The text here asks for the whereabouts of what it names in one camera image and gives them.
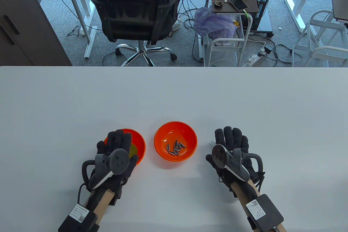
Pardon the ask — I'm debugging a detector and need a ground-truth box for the grey right hand controller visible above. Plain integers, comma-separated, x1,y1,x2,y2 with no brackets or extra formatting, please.
212,144,263,182

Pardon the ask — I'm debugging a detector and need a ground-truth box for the white metal chair frame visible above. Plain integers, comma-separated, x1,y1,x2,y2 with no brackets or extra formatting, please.
291,10,348,67

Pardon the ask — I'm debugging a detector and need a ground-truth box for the person's right hand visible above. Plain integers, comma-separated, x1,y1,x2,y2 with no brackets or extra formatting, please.
206,126,265,197

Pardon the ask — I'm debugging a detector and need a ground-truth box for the person's left forearm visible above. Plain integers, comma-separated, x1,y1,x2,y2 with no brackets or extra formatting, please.
82,188,116,232

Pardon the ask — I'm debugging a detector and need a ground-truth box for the dark brown cabinet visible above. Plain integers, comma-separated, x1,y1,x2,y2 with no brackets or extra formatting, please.
0,0,72,66

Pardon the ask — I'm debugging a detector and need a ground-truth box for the purple cloth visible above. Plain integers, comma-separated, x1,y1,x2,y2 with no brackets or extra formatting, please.
194,6,237,44

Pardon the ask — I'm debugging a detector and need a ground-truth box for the white metal cart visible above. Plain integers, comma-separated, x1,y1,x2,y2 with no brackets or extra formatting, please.
203,12,253,67

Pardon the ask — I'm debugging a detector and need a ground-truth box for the black right wrist sensor box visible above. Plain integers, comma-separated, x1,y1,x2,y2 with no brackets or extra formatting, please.
246,194,284,232

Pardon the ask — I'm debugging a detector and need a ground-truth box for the black smartphone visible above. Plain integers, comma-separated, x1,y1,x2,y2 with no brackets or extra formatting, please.
227,0,248,11

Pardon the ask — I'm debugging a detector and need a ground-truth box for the grey left hand controller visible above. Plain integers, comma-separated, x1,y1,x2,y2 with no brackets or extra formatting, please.
82,149,130,190

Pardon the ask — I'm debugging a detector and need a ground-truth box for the person's left hand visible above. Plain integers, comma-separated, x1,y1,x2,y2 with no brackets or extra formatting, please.
88,129,139,205

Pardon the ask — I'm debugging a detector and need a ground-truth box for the grey hand controller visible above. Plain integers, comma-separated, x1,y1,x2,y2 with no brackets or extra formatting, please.
212,144,263,182
82,149,130,190

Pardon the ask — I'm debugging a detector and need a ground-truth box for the orange plastic bowl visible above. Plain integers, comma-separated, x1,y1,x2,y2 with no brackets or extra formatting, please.
154,121,198,162

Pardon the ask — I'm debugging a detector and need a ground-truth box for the black wrist sensor box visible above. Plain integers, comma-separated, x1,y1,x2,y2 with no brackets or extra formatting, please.
246,194,284,232
58,203,100,232

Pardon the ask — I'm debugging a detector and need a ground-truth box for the white power strip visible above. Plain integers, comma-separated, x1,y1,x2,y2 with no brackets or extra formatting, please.
241,48,268,67

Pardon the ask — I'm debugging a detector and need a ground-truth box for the pile of sunflower seeds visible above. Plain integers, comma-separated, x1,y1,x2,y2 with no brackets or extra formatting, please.
166,140,186,155

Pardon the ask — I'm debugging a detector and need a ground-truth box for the black left wrist sensor box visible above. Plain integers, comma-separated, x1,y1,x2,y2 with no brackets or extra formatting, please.
58,203,100,232

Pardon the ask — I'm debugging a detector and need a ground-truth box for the orange bowl with green beans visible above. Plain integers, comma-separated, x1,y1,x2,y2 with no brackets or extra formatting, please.
104,129,146,166

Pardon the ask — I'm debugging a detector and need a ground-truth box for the black office chair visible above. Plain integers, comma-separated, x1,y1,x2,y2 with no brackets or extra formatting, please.
89,0,183,67

